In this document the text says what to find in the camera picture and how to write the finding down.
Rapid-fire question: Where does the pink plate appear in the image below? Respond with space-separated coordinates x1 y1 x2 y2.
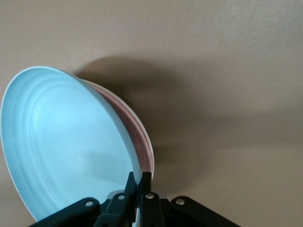
91 85 152 172

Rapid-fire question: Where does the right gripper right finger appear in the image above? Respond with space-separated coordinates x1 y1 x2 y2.
139 171 237 227

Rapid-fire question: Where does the beige plate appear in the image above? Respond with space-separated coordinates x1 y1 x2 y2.
82 80 156 177

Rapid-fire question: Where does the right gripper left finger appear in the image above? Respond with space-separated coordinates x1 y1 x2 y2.
28 172 138 227

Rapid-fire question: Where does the blue plate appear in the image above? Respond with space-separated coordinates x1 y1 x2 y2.
0 65 143 223

